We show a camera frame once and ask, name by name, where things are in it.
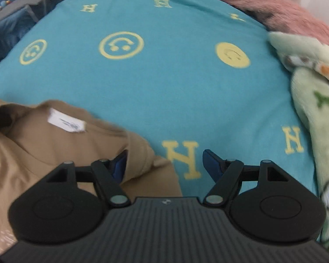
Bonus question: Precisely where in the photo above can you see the tan t-shirt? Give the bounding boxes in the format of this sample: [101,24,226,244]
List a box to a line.
[0,100,182,254]

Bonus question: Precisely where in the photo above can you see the teal smiley bed sheet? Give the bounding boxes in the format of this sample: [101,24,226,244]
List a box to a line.
[0,0,316,197]

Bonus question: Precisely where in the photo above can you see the green cartoon fleece blanket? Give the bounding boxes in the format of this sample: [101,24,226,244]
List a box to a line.
[269,32,329,250]

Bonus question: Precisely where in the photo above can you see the pink fuzzy blanket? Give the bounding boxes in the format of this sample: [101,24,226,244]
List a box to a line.
[224,0,329,46]

